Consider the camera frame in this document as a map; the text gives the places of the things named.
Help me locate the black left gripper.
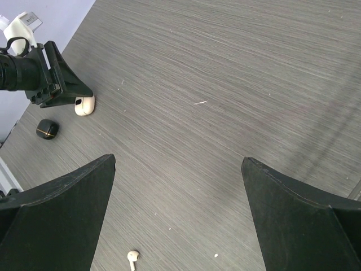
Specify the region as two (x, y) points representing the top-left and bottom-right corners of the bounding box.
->
(1, 41), (94, 108)

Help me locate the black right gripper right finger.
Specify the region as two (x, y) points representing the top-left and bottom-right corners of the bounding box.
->
(241, 157), (360, 270)

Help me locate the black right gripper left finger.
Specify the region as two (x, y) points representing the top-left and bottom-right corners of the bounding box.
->
(1, 154), (116, 270)

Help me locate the cream earbud charging case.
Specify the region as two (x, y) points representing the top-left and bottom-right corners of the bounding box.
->
(74, 96), (95, 116)

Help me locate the black earbud charging case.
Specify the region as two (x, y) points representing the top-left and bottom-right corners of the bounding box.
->
(36, 119), (60, 140)

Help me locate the white earbud right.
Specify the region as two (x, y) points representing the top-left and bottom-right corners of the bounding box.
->
(127, 250), (140, 271)

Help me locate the aluminium frame rail left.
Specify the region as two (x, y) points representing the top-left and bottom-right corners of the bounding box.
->
(0, 118), (25, 195)

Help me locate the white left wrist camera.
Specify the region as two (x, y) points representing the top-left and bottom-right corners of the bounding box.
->
(1, 12), (43, 56)

